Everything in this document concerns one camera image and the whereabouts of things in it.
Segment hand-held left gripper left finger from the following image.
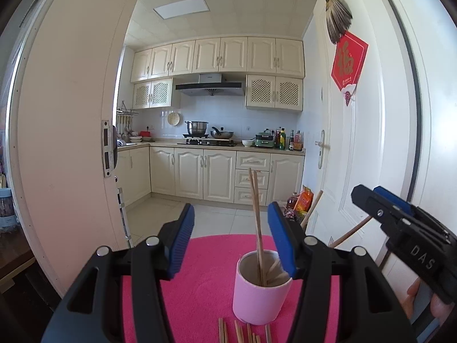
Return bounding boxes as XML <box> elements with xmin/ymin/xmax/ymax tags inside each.
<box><xmin>45</xmin><ymin>203</ymin><xmax>195</xmax><ymax>343</ymax></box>

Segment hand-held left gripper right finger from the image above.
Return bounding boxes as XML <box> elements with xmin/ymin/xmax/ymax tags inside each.
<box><xmin>267</xmin><ymin>201</ymin><xmax>418</xmax><ymax>343</ymax></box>

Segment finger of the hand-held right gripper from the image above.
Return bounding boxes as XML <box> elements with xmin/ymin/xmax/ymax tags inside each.
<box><xmin>350</xmin><ymin>185</ymin><xmax>408</xmax><ymax>229</ymax></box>
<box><xmin>373</xmin><ymin>186</ymin><xmax>424</xmax><ymax>218</ymax></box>

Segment brown wooden chopstick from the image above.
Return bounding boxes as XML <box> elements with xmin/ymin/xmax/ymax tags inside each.
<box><xmin>253</xmin><ymin>171</ymin><xmax>266</xmax><ymax>286</ymax></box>
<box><xmin>248</xmin><ymin>168</ymin><xmax>264</xmax><ymax>286</ymax></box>

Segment pink cup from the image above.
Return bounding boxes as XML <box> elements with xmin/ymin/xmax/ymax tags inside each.
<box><xmin>232</xmin><ymin>251</ymin><xmax>292</xmax><ymax>326</ymax></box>

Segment bunch of brown chopsticks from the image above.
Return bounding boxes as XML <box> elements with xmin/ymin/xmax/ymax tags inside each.
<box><xmin>218</xmin><ymin>317</ymin><xmax>272</xmax><ymax>343</ymax></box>

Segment person's right hand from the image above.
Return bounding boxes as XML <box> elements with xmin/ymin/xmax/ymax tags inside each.
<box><xmin>406</xmin><ymin>279</ymin><xmax>457</xmax><ymax>320</ymax></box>

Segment long light wooden chopstick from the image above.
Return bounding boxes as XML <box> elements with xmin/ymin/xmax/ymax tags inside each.
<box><xmin>266</xmin><ymin>216</ymin><xmax>372</xmax><ymax>284</ymax></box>
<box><xmin>268</xmin><ymin>190</ymin><xmax>324</xmax><ymax>276</ymax></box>

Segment orange snack bag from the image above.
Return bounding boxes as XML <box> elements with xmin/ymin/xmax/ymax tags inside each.
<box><xmin>293</xmin><ymin>185</ymin><xmax>314</xmax><ymax>218</ymax></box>

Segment round pink mat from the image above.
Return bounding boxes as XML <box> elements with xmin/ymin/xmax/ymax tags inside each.
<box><xmin>119</xmin><ymin>234</ymin><xmax>340</xmax><ymax>343</ymax></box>

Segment white panelled door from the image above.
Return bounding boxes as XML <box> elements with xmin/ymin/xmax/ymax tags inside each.
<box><xmin>304</xmin><ymin>0</ymin><xmax>429</xmax><ymax>258</ymax></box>

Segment cream lower cabinets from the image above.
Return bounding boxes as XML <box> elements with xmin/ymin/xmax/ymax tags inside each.
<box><xmin>114</xmin><ymin>145</ymin><xmax>306</xmax><ymax>208</ymax></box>

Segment cream cabinets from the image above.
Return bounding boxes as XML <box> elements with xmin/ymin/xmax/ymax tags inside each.
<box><xmin>114</xmin><ymin>145</ymin><xmax>306</xmax><ymax>208</ymax></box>
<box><xmin>130</xmin><ymin>37</ymin><xmax>306</xmax><ymax>83</ymax></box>

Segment gas stove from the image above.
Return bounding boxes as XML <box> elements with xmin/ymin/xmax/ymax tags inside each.
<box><xmin>177</xmin><ymin>134</ymin><xmax>238</xmax><ymax>147</ymax></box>

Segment green electric cooker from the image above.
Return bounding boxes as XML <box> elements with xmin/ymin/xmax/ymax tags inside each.
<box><xmin>254</xmin><ymin>129</ymin><xmax>275</xmax><ymax>148</ymax></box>

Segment wok with lid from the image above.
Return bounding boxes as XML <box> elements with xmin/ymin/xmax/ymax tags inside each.
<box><xmin>210</xmin><ymin>126</ymin><xmax>234</xmax><ymax>140</ymax></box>

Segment steel stock pot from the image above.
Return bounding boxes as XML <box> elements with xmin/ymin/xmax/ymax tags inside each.
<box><xmin>185</xmin><ymin>121</ymin><xmax>209</xmax><ymax>137</ymax></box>

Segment hanging utensil rack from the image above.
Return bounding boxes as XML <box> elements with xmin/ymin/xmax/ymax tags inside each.
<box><xmin>116</xmin><ymin>101</ymin><xmax>139</xmax><ymax>140</ymax></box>

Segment red diamond poster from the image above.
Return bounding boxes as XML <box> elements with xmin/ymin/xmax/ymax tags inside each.
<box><xmin>330</xmin><ymin>30</ymin><xmax>369</xmax><ymax>107</ymax></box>

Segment wide lattice door cabinet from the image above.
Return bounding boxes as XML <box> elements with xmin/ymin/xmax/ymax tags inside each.
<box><xmin>246</xmin><ymin>74</ymin><xmax>304</xmax><ymax>112</ymax></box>

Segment white door with latch plate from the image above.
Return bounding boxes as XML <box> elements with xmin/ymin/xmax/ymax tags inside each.
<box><xmin>7</xmin><ymin>0</ymin><xmax>152</xmax><ymax>294</ymax></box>

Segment small lattice door cabinet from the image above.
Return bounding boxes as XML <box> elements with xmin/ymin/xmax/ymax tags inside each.
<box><xmin>133</xmin><ymin>78</ymin><xmax>174</xmax><ymax>109</ymax></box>

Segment range hood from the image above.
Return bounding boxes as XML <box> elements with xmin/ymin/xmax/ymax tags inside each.
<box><xmin>175</xmin><ymin>73</ymin><xmax>246</xmax><ymax>97</ymax></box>

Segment dark wooden furniture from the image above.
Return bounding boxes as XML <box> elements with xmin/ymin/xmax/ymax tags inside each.
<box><xmin>0</xmin><ymin>232</ymin><xmax>36</xmax><ymax>286</ymax></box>

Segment blue lidded jar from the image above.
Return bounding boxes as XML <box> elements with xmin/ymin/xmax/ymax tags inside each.
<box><xmin>0</xmin><ymin>188</ymin><xmax>18</xmax><ymax>233</ymax></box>

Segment hanging feather fan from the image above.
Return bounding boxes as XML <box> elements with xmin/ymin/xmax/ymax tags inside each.
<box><xmin>323</xmin><ymin>0</ymin><xmax>354</xmax><ymax>43</ymax></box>

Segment cream upper cabinets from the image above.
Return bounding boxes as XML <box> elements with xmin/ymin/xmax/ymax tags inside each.
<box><xmin>130</xmin><ymin>37</ymin><xmax>306</xmax><ymax>83</ymax></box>

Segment ceiling light panel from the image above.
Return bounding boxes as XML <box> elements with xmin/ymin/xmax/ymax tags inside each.
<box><xmin>153</xmin><ymin>0</ymin><xmax>209</xmax><ymax>20</ymax></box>

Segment door handle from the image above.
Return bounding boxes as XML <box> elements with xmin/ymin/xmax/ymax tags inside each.
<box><xmin>314</xmin><ymin>129</ymin><xmax>326</xmax><ymax>169</ymax></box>

